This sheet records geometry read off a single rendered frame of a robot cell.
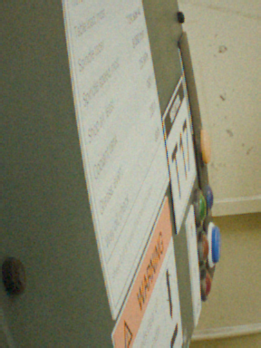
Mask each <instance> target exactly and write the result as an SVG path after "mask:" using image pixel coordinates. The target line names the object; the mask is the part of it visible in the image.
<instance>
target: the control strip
mask: <svg viewBox="0 0 261 348"><path fill-rule="evenodd" d="M178 48H179V52H180V55H181V61H182V68H183V73H184V80H185V86H186V90H187V94H188V105H189V112H190V118H191V126H192V132H193V134H192V137H193V143H194V151H195V158H196V164H197V172H198V185H199V188H195V189H194V197H193V212H194V218H195V224H196V225H195V226H196V227H197V228H199V227H201V226H202V227H203V230H200V231H199V232H198V241H197V251H198V264H199V265H200V267H204V266H206V268H203V270H202V271H201V275H200V280H199V286H200V298H201V300H200V301H202V302H206V300H208V296H207V295H206V291H205V289H206V274H207V273H208V274H209V275H210V277H211V280H213V277H214V273H215V268H216V265H215V264H213V263H212V261H211V259H212V256H211V249H210V248H211V228H212V227H213V226H214V225H213V224H212V222H213V217H212V211H209V207H208V185H209V186H210V184H209V181H208V166H207V164H205V163H204V160H203V156H202V149H201V132H202V130H203V128H202V125H201V118H200V110H199V103H198V91H197V86H196V84H195V77H194V71H193V64H192V59H191V56H190V51H189V40H188V34H187V31H184V32H183V35H182V36H181V37H180V39H179V40H178ZM200 194H202V196H203V197H204V198H205V200H206V215H205V218H204V220H203V221H201V219H200V214H199V199H200ZM204 236H206V237H207V239H208V242H209V254H208V259H207V261H206V262H205V261H204V259H203V256H204V255H203V238H204Z"/></svg>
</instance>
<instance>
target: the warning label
mask: <svg viewBox="0 0 261 348"><path fill-rule="evenodd" d="M177 287H178V283H177V278H176V267H175V261H174V249H173V244H172V232H171V225H170V219H169V202H168V197H165V199H164V202H163V204H162V207H161V210H160V212H159V215H158V218H157V222H156V225H155V227H154V230H153V232H152V234H151V237H150V241H149V243H148V244H147V247H146V250H145V252H144V255H143V258H142V261H141V263H140V266H139V269H138V271H137V274H136V275H135V277H134V282H133V284H132V287H131V288H130V291H129V293H128V297H127V299H126V302H125V304H124V306H123V307H122V311H121V315H120V316H119V318H118V323H117V324H116V325H115V327H114V331H113V333H112V335H111V338H112V342H113V346H114V348H180V347H181V345H182V332H181V330H182V329H181V323H180V320H181V319H180V313H179V310H180V309H179V294H178V288H177Z"/></svg>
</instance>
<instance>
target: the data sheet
mask: <svg viewBox="0 0 261 348"><path fill-rule="evenodd" d="M62 2H63V16H64V19H63V20H64V23H65V31H66V34H65V35H66V39H67V42H66V43H67V47H68V55H69V64H70V68H71V70H70V73H71V77H72V89H73V98H74V104H75V114H76V119H77V123H78V133H79V139H80V143H81V148H82V163H83V168H84V173H85V178H86V183H87V189H88V193H89V199H90V203H91V209H92V218H93V223H94V228H95V233H96V237H97V242H98V248H99V252H100V257H101V265H102V270H103V274H104V279H105V284H106V288H107V292H108V297H109V301H110V306H111V314H112V320H114V318H115V319H116V317H117V313H118V312H119V310H120V308H121V302H122V301H123V299H124V296H125V295H126V293H127V289H128V286H129V285H130V282H131V279H132V278H133V275H134V271H135V269H136V266H137V264H138V262H139V261H140V256H141V254H142V252H143V250H144V245H145V244H146V241H147V238H148V236H149V234H150V231H151V228H152V226H153V223H154V221H155V218H156V216H157V214H158V210H159V207H160V202H161V201H162V199H163V196H164V193H165V191H166V189H167V186H168V184H169V169H168V162H167V157H166V150H165V143H164V137H163V130H162V124H161V118H160V107H159V100H158V94H157V88H156V83H155V77H154V71H153V65H152V60H151V54H150V44H149V38H148V34H147V28H146V24H145V19H144V13H143V9H142V4H141V0H62Z"/></svg>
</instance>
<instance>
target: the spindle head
mask: <svg viewBox="0 0 261 348"><path fill-rule="evenodd" d="M141 4H142V9H143V13H144V19H145V24H146V28H147V34H148V38H149V44H150V54H151V60H152V65H153V71H154V77H155V83H156V88H157V94H158V100H159V111H160V117H161V115H162V113H163V112H164V109H165V107H166V106H167V104H168V101H169V97H170V95H171V94H172V93H173V91H174V90H173V89H174V87H175V86H176V84H177V82H178V79H179V77H180V76H182V78H183V72H182V66H181V60H180V53H179V48H178V40H179V39H180V37H181V36H182V35H183V27H182V24H184V23H185V15H184V13H183V12H182V11H180V10H179V6H178V0H141ZM63 19H64V16H63V2H62V0H0V348H114V346H113V342H112V338H111V335H112V333H113V331H114V327H115V325H116V324H117V323H118V318H119V316H120V315H121V311H122V307H123V306H124V304H125V302H126V299H127V297H128V293H129V291H130V290H131V287H132V284H133V282H134V277H135V275H136V274H137V271H138V269H139V266H140V263H141V261H142V258H143V255H144V252H145V250H146V247H147V244H148V243H149V241H150V237H151V234H152V232H153V230H154V227H155V225H156V222H157V218H158V215H159V212H160V210H161V207H162V204H163V202H164V199H165V197H168V202H169V219H170V225H171V232H172V244H173V249H174V261H175V267H176V278H177V283H178V287H177V288H178V294H179V309H180V310H179V313H180V319H181V320H180V323H181V329H182V330H181V332H182V345H181V347H180V348H189V344H190V340H191V337H192V333H193V330H194V322H193V319H194V316H193V305H192V294H191V284H190V272H189V255H188V252H189V249H188V243H187V230H186V221H187V218H188V215H189V210H190V207H191V206H193V197H194V189H199V185H198V172H197V164H196V158H195V151H194V143H193V137H192V131H191V124H190V117H189V105H188V98H187V91H186V86H185V83H184V79H183V83H184V90H185V97H186V104H187V110H188V123H189V127H190V132H191V138H192V144H193V151H194V162H195V171H196V174H195V179H194V182H193V186H192V189H191V191H190V194H189V197H188V202H187V205H186V208H185V211H184V217H183V219H182V222H181V226H180V228H179V232H178V233H177V234H175V230H174V218H173V211H172V206H171V199H170V192H169V190H170V186H169V184H168V186H167V189H166V191H165V193H164V196H163V199H162V201H161V202H160V205H159V210H158V214H157V216H156V218H155V221H154V223H153V226H152V228H151V231H150V234H149V236H148V238H147V241H146V244H145V245H144V250H143V252H142V254H141V256H140V261H139V262H138V264H137V266H136V269H135V271H134V275H133V278H132V279H131V281H130V285H129V286H128V289H127V293H126V295H125V296H124V299H123V301H122V302H121V308H120V310H119V312H118V313H117V317H116V319H115V318H114V320H112V314H111V306H110V301H109V297H108V292H107V288H106V284H105V279H104V274H103V270H102V261H101V257H100V252H99V248H98V242H97V237H96V233H95V228H94V223H93V218H92V209H91V203H90V199H89V193H88V189H87V183H86V178H85V173H84V168H83V163H82V148H81V143H80V139H79V133H78V123H77V119H76V114H75V104H74V98H73V86H72V77H71V73H70V70H71V68H70V64H69V55H68V47H67V43H66V42H67V39H66V35H65V34H66V31H65V23H64V20H63Z"/></svg>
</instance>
